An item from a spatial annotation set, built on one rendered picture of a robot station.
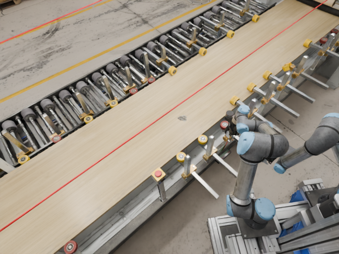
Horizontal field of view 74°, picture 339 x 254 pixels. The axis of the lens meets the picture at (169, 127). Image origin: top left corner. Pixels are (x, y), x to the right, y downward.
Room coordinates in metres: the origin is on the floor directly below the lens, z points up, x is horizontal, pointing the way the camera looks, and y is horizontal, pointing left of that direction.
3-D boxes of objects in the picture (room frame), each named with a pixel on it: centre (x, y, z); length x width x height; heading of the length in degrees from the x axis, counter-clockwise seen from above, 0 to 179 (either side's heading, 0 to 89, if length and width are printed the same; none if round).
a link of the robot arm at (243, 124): (0.81, -0.50, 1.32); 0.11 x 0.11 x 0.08; 77
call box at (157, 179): (0.56, 0.09, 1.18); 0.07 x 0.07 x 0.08; 37
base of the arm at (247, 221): (0.30, -0.50, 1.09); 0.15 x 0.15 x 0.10
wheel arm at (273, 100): (1.30, -0.97, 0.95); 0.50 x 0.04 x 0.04; 37
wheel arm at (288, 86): (1.46, -1.17, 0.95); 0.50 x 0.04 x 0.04; 37
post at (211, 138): (0.87, -0.31, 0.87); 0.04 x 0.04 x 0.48; 37
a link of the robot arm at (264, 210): (0.30, -0.49, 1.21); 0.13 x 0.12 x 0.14; 77
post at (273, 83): (1.32, -0.91, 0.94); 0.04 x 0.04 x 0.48; 37
